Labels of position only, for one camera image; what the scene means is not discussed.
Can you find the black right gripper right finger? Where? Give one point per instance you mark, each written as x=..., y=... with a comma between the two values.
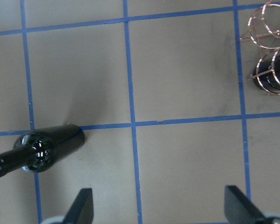
x=238, y=209

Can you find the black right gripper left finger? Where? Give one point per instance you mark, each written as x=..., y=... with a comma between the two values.
x=82, y=209

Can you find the dark glass wine bottle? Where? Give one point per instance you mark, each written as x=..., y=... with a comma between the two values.
x=36, y=151

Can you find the dark wine bottle in basket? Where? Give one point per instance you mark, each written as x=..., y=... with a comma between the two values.
x=266, y=74

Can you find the copper wire wine basket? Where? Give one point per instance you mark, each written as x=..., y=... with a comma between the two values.
x=263, y=29

